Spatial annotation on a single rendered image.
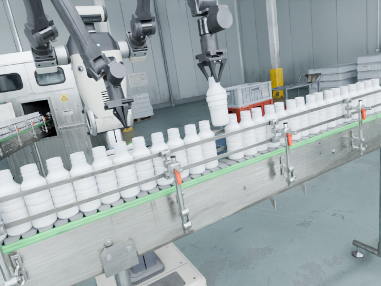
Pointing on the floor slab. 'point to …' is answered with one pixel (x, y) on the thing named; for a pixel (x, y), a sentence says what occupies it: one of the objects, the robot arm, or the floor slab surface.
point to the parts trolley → (295, 87)
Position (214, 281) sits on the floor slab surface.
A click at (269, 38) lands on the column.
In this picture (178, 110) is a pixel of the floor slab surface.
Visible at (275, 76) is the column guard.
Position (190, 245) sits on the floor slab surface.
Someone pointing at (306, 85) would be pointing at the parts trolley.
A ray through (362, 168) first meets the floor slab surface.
